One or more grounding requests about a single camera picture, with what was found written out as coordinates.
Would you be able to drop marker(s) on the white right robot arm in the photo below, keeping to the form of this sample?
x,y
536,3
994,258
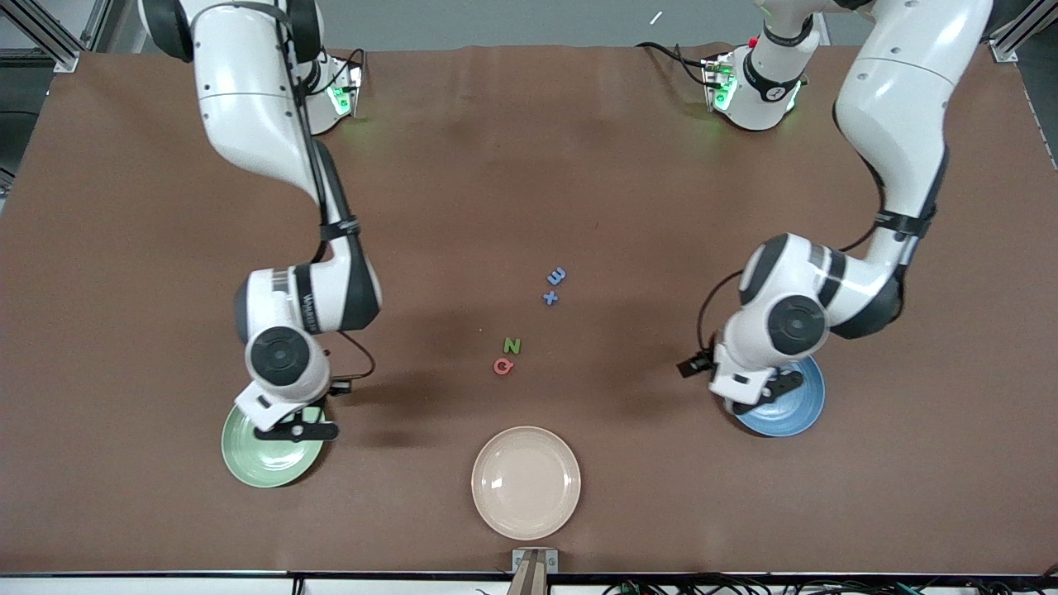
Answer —
x,y
248,99

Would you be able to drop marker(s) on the cream plate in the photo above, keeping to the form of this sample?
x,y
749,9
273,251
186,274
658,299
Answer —
x,y
526,483

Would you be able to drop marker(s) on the light green plate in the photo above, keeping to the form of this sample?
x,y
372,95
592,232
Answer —
x,y
273,463

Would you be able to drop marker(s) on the brown table cover sheet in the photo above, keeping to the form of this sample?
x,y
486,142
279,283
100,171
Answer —
x,y
537,165

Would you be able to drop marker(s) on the pink letter Q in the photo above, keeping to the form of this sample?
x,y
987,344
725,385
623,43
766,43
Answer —
x,y
497,366

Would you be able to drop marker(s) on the blue lowercase letter m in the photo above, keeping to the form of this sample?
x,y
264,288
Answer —
x,y
556,277

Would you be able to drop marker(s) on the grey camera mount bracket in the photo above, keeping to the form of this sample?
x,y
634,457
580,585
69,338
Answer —
x,y
535,574

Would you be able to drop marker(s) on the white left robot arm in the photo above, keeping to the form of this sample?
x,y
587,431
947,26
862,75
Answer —
x,y
901,99

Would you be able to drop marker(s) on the blue plate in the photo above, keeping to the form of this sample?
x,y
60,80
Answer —
x,y
793,417

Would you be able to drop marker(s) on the grey base connector box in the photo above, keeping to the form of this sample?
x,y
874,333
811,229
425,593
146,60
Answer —
x,y
712,78
351,91

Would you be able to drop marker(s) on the aluminium frame profile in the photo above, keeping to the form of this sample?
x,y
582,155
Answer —
x,y
95,25
1021,29
50,41

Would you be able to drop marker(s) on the green letter N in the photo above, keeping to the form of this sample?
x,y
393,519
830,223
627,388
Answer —
x,y
512,345

